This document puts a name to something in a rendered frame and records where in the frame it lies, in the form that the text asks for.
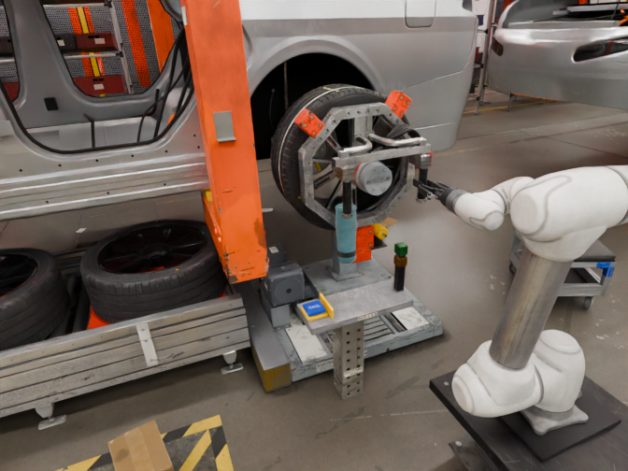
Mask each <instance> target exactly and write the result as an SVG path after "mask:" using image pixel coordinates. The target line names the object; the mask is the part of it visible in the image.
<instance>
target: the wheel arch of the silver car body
mask: <svg viewBox="0 0 628 471"><path fill-rule="evenodd" d="M286 61H287V82H288V106H289V107H290V106H292V105H293V103H294V102H295V101H298V99H299V98H300V97H301V96H302V97H303V95H304V94H305V93H309V92H310V91H312V90H314V89H316V88H319V87H322V86H324V85H330V84H349V85H353V86H357V87H361V88H366V89H369V90H372V91H376V92H378V90H377V88H376V86H375V85H374V83H373V82H372V80H371V79H370V77H368V76H367V74H366V73H365V72H364V71H363V69H362V68H361V67H360V66H359V65H357V64H356V63H354V62H353V61H351V60H350V59H348V58H346V57H344V56H342V55H340V54H337V53H334V52H330V51H326V50H309V51H303V52H300V53H296V54H295V55H292V56H290V57H288V58H286V59H284V60H282V61H281V62H279V63H278V64H276V65H274V66H273V67H272V68H271V69H270V70H269V71H268V72H266V74H265V75H264V76H263V77H262V78H261V79H260V80H259V82H258V83H257V84H256V86H255V87H254V89H253V90H252V92H251V94H250V108H251V116H252V126H253V134H254V143H255V152H256V161H257V160H263V159H269V158H270V154H271V147H272V146H271V137H272V136H273V131H272V129H271V126H270V123H269V119H268V107H269V101H270V96H271V92H272V89H274V92H273V97H272V102H271V108H270V119H271V123H272V126H273V128H274V131H276V130H277V127H278V124H279V123H280V120H281V110H284V91H283V68H282V63H284V62H286ZM334 130H335V134H336V139H337V143H338V144H339V145H340V146H341V147H342V146H345V145H348V144H347V129H346V120H341V121H340V123H339V124H338V125H337V127H336V128H335V129H334Z"/></svg>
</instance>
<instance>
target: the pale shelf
mask: <svg viewBox="0 0 628 471"><path fill-rule="evenodd" d="M393 288H394V281H393V280H392V279H389V280H386V281H382V282H379V283H375V284H371V285H367V286H364V287H361V288H357V289H353V290H349V291H346V292H342V293H336V294H332V295H329V296H325V299H326V300H327V301H328V303H329V304H330V306H331V307H332V308H333V310H334V318H333V319H332V318H331V317H330V316H329V314H328V313H327V314H328V316H327V317H324V318H320V319H317V320H314V321H308V320H307V318H306V316H305V315H304V313H303V311H302V310H301V307H303V304H306V303H310V302H314V301H318V300H320V298H318V299H314V300H311V301H307V302H304V303H300V304H297V305H296V310H297V311H298V313H299V315H300V316H301V318H302V320H303V322H304V323H305V325H306V327H307V329H308V330H309V332H310V333H311V335H316V334H320V333H323V332H327V331H330V330H333V329H336V328H339V327H343V326H346V325H350V324H353V323H356V322H359V321H365V320H368V319H372V318H375V317H378V316H381V315H385V314H388V313H392V312H394V311H397V310H401V309H404V308H408V307H413V299H412V298H411V297H410V296H408V295H407V294H406V293H405V292H400V293H397V292H396V291H395V290H394V289H393Z"/></svg>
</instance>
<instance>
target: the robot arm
mask: <svg viewBox="0 0 628 471"><path fill-rule="evenodd" d="M413 186H415V187H417V188H418V193H420V194H422V195H423V196H425V197H427V199H428V200H431V198H435V199H437V200H439V201H440V202H441V204H442V205H443V206H444V207H446V208H447V210H448V211H450V212H452V213H454V214H455V215H457V216H459V217H460V219H461V220H462V221H464V222H466V223H467V224H469V225H471V226H473V227H475V228H478V229H480V230H483V231H493V230H496V229H497V228H499V227H500V226H501V224H502V223H503V221H504V215H506V214H510V219H511V221H512V224H513V226H514V228H515V229H516V230H517V231H518V233H520V234H521V237H522V240H523V242H524V245H525V248H524V250H523V253H522V256H521V260H520V263H519V265H518V268H517V271H516V274H515V277H514V279H513V282H512V284H511V287H510V290H509V293H508V296H507V300H506V302H505V305H504V308H503V311H502V314H501V316H500V319H499V322H498V324H497V327H496V330H495V333H494V335H493V338H492V340H489V341H486V342H484V343H483V344H481V345H480V346H479V348H478V350H477V351H476V352H475V353H474V354H473V355H472V357H471V358H470V359H469V360H468V361H467V363H466V364H463V365H461V366H460V367H459V369H458V370H457V371H456V373H455V375H454V376H453V381H452V390H453V394H454V396H455V399H456V401H457V402H458V404H459V406H460V407H461V408H462V409H463V410H464V411H466V412H468V413H469V414H471V415H474V416H478V417H483V418H494V417H499V416H504V415H507V414H510V413H514V412H517V411H519V412H520V413H521V414H522V416H523V417H524V418H525V419H526V420H527V421H528V422H529V423H530V424H531V426H532V428H533V431H534V432H535V433H536V434H538V435H543V434H545V433H546V432H547V431H550V430H554V429H558V428H561V427H565V426H568V425H571V424H575V423H586V422H587V421H588V419H589V418H588V416H587V414H585V413H584V412H583V411H581V410H580V409H579V408H577V407H576V406H575V405H574V404H575V401H576V399H578V398H580V396H581V395H582V392H581V390H580V388H581V385H582V381H583V378H584V373H585V359H584V355H583V351H582V348H581V347H580V346H579V344H578V342H577V341H576V340H575V338H573V337H572V336H571V335H568V334H566V333H564V332H561V331H557V330H546V331H543V328H544V326H545V324H546V322H547V319H548V317H549V315H550V312H551V310H552V308H553V306H554V303H555V301H556V299H557V297H558V294H559V292H560V290H561V288H562V286H563V284H564V281H565V278H566V276H567V274H568V272H569V269H570V267H571V265H572V263H573V261H574V260H575V259H577V258H578V257H580V256H581V255H582V254H584V253H585V251H586V250H587V249H588V248H589V247H590V246H591V245H592V243H593V242H594V241H595V240H596V239H597V238H598V237H599V236H601V235H602V234H603V233H604V232H605V231H606V229H607V228H610V227H613V226H617V225H621V224H624V223H626V222H628V165H610V166H598V167H581V168H574V169H568V170H564V171H560V172H555V173H551V174H548V175H545V176H543V177H540V178H537V179H533V178H528V177H518V178H513V179H510V180H507V181H505V182H503V183H500V184H498V185H496V186H494V187H493V188H492V189H490V190H488V191H486V192H482V193H473V194H471V193H468V192H466V191H464V190H461V189H458V188H455V187H451V186H450V185H448V184H445V183H443V182H441V181H439V182H438V183H437V182H433V181H431V180H430V179H427V186H426V185H424V183H423V182H421V181H419V180H417V179H415V178H414V179H413Z"/></svg>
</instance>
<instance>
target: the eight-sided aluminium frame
mask: <svg viewBox="0 0 628 471"><path fill-rule="evenodd" d="M368 115H373V116H376V115H379V116H380V117H381V118H382V119H383V120H384V121H386V122H387V123H388V124H389V126H390V127H391V128H392V129H393V128H394V127H395V126H396V125H398V124H404V123H403V122H402V120H401V119H400V118H399V117H398V116H397V115H396V114H395V113H393V112H392V109H391V108H390V107H389V106H388V105H387V104H383V103H380V102H379V103H371V104H363V105H355V106H346V107H332V108H331V110H330V111H329V112H327V115H326V116H325V117H324V119H323V120H322V122H323V123H324V124H325V126H324V127H323V128H322V130H321V131H320V132H319V134H318V135H317V136H316V138H313V137H311V136H310V137H309V138H308V139H307V141H306V142H305V143H304V144H303V145H302V146H301V148H300V149H299V151H298V159H299V175H300V191H301V194H300V195H301V201H302V202H303V203H304V204H305V205H306V206H307V207H308V208H309V209H311V210H313V211H314V212H315V213H317V214H318V215H319V216H321V217H322V218H323V219H324V220H326V221H327V222H329V223H330V224H331V225H333V226H334V227H335V215H334V214H332V213H331V212H330V211H329V210H327V209H326V208H325V207H323V206H322V205H321V204H319V203H318V202H317V201H315V200H314V188H313V167H312V156H313V155H314V154H315V152H316V151H317V150H318V149H319V147H320V146H321V145H322V143H323V142H324V141H325V140H326V138H327V137H328V136H329V135H330V134H331V133H332V132H333V131H334V129H335V128H336V127H337V125H338V124H339V123H340V121H341V120H345V119H353V118H354V117H360V118H361V117H366V116H368ZM400 137H401V138H402V139H409V138H410V135H409V134H408V133H406V134H404V135H403V136H400ZM408 156H409V155H408ZM408 156H403V157H401V171H400V180H399V181H398V182H397V183H396V184H395V186H394V187H393V188H392V189H391V191H390V192H389V193H388V194H387V195H386V197H385V198H384V199H383V200H382V201H381V203H380V204H379V205H378V207H377V208H376V209H375V210H374V211H369V212H365V213H360V214H356V221H357V227H362V226H366V225H370V224H375V223H380V222H384V221H385V219H387V217H388V216H389V215H390V213H391V212H392V211H393V210H394V208H395V207H396V206H397V205H398V204H399V202H400V201H401V200H402V199H403V198H404V196H405V195H406V194H407V193H408V191H410V190H411V188H412V187H413V179H414V176H415V165H414V164H411V163H409V162H408V159H409V157H408Z"/></svg>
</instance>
